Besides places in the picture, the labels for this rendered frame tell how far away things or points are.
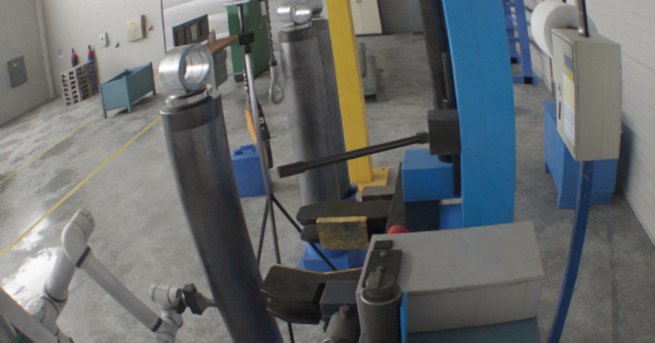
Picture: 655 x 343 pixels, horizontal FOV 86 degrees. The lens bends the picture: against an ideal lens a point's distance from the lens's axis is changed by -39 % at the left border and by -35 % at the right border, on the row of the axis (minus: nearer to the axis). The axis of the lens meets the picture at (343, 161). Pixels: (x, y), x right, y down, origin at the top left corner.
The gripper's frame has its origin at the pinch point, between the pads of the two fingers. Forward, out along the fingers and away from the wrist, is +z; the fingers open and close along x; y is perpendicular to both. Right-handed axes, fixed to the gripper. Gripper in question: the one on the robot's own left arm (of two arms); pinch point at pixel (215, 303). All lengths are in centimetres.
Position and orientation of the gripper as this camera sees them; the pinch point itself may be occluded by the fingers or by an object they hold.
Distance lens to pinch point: 194.0
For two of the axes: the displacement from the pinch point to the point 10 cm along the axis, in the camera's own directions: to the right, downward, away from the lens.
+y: 1.7, -3.9, 9.0
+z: 9.8, -0.5, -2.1
